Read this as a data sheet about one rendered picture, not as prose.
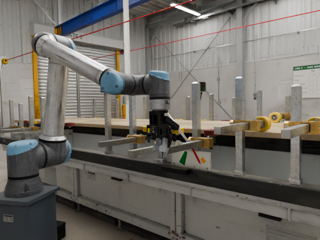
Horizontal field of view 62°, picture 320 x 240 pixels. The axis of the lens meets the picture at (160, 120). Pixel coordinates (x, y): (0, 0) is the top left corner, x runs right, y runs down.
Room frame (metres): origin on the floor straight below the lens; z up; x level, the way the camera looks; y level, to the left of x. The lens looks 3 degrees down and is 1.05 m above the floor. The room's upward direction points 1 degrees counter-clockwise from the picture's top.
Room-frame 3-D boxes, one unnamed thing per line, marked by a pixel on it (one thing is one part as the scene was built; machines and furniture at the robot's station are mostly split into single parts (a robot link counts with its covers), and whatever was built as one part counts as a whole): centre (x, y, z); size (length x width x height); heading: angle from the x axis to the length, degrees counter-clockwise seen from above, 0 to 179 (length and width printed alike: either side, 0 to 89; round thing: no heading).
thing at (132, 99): (1.78, 0.18, 0.89); 0.04 x 0.04 x 0.48; 50
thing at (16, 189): (1.40, 0.73, 0.65); 0.19 x 0.19 x 0.10
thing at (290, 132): (1.07, -0.57, 0.95); 0.50 x 0.04 x 0.04; 140
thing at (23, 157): (1.41, 0.73, 0.79); 0.17 x 0.15 x 0.18; 149
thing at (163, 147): (1.15, -0.01, 0.86); 0.06 x 0.03 x 0.09; 140
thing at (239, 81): (1.30, -0.39, 0.94); 0.04 x 0.04 x 0.48; 50
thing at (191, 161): (1.46, -0.16, 0.75); 0.26 x 0.01 x 0.10; 50
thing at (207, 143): (1.44, -0.22, 0.85); 0.14 x 0.06 x 0.05; 50
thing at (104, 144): (1.69, 0.21, 0.83); 0.44 x 0.03 x 0.04; 140
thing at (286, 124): (1.12, -0.60, 0.95); 0.14 x 0.06 x 0.05; 50
